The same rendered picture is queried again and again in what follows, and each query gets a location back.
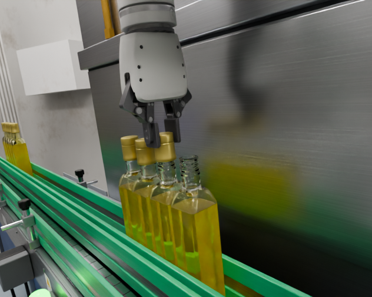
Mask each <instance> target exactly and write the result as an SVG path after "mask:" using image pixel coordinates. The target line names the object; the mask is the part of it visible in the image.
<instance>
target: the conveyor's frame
mask: <svg viewBox="0 0 372 297"><path fill-rule="evenodd" d="M17 221H19V219H18V218H17V217H16V216H15V214H14V213H13V212H12V210H11V209H10V208H9V207H8V206H7V205H6V206H5V207H4V208H2V207H0V223H1V225H2V226H5V225H8V224H11V223H14V222H17ZM6 232H7V234H8V236H9V237H10V238H11V240H12V242H13V243H14V245H15V247H17V246H20V245H23V246H24V248H25V249H26V251H27V252H28V253H29V256H30V259H31V263H32V268H33V271H34V276H35V279H36V280H37V282H38V283H39V285H40V287H41V288H42V289H46V290H48V291H49V292H50V291H53V292H54V294H55V295H56V296H57V297H82V296H81V294H80V293H79V292H78V291H77V290H76V289H75V287H74V286H73V285H72V283H71V282H70V281H69V280H68V279H67V277H66V276H65V275H64V274H63V273H62V272H61V270H60V269H59V267H57V265H56V264H55V263H54V262H53V260H52V259H51V258H50V257H49V256H48V254H47V253H46V252H45V251H44V250H43V248H42V247H41V246H40V247H38V249H37V250H36V251H34V250H33V249H32V250H30V249H29V247H28V244H27V240H29V237H28V232H27V229H26V228H24V227H23V225H20V226H17V227H14V228H12V229H8V230H6ZM27 283H28V287H29V292H30V294H32V293H33V292H35V291H36V288H35V284H34V280H30V281H28V282H27Z"/></svg>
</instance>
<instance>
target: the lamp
mask: <svg viewBox="0 0 372 297"><path fill-rule="evenodd" d="M29 297H51V296H50V293H49V291H48V290H46V289H40V290H37V291H35V292H33V293H32V294H31V295H30V296H29Z"/></svg>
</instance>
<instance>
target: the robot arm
mask: <svg viewBox="0 0 372 297"><path fill-rule="evenodd" d="M117 2H118V10H119V19H120V24H121V31H122V32H125V35H123V36H121V37H120V45H119V70H120V79H121V91H122V97H121V101H120V103H119V107H120V109H122V110H124V111H127V112H129V113H131V114H132V115H133V116H134V117H135V118H137V119H138V121H139V122H140V123H142V128H143V133H144V141H145V142H146V146H147V147H150V148H155V149H157V148H160V146H161V143H160V134H159V129H158V123H155V122H154V102H156V101H163V104H164V108H165V113H166V116H167V118H165V119H164V125H165V132H173V136H174V142H175V143H179V142H181V135H180V124H179V118H180V117H181V116H182V113H181V112H182V110H183V109H184V107H185V105H186V104H187V102H189V100H190V99H192V95H191V93H190V91H189V90H188V88H187V76H186V71H185V64H184V58H183V54H182V49H181V46H180V41H179V39H178V35H177V34H175V31H174V28H173V27H176V26H177V19H176V13H175V2H174V0H117ZM133 103H138V106H136V105H135V104H133ZM171 104H172V106H171Z"/></svg>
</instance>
